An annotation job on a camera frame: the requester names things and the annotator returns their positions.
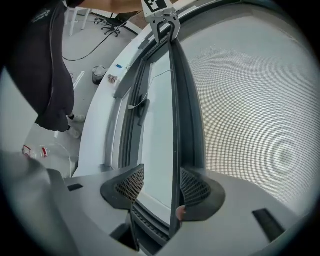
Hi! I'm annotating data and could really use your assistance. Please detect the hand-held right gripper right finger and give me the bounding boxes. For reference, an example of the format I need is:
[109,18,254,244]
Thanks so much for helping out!
[154,166,301,256]

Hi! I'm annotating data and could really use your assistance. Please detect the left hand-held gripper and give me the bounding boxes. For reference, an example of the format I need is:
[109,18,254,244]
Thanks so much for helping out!
[141,0,182,44]

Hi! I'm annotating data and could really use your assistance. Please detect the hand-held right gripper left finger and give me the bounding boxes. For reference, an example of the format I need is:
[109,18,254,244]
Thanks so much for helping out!
[46,163,151,256]

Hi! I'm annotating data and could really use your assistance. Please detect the grey mesh filter screen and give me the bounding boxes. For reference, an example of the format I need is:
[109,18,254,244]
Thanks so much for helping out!
[167,14,316,240]

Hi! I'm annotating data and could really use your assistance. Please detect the white panel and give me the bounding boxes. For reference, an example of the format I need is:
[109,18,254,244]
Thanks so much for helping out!
[72,9,156,178]

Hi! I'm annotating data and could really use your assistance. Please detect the person's right hand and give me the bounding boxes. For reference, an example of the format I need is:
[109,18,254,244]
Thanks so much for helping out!
[175,205,187,221]

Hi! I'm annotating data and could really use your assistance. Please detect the black office chair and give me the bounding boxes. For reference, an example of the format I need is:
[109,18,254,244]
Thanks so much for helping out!
[101,12,128,38]

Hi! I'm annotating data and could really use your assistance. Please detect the red and white plastic item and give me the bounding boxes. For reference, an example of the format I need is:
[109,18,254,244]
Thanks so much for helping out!
[21,144,50,159]

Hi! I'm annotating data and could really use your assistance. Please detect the bin with plastic bag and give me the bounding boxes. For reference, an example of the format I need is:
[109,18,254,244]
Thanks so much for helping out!
[91,65,108,86]

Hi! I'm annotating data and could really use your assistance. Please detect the white table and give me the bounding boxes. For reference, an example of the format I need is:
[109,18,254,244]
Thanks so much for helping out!
[65,6,91,37]

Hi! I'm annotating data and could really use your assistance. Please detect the person's black shorts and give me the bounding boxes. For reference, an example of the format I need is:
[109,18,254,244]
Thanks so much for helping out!
[34,99,76,133]

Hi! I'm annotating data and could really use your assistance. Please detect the white power strip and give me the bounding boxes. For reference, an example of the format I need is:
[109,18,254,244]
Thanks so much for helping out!
[71,71,86,89]

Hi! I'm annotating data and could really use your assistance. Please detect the person in black clothes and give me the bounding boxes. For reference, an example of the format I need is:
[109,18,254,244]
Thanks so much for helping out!
[7,0,76,118]

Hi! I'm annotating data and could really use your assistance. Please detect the thin white pull cord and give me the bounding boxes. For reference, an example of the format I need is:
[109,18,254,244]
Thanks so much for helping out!
[128,69,175,110]

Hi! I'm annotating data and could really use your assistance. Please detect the white floor cable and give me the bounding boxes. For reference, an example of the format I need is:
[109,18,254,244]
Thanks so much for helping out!
[48,142,76,176]

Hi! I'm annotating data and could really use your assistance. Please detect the black cable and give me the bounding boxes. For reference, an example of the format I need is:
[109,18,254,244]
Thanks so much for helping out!
[61,11,142,62]

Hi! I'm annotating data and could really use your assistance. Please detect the black window frame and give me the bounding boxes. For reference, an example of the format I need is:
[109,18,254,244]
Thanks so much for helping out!
[104,0,320,253]

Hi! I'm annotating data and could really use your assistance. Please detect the black window handle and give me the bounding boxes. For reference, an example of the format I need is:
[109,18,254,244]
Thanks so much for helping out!
[136,98,151,126]

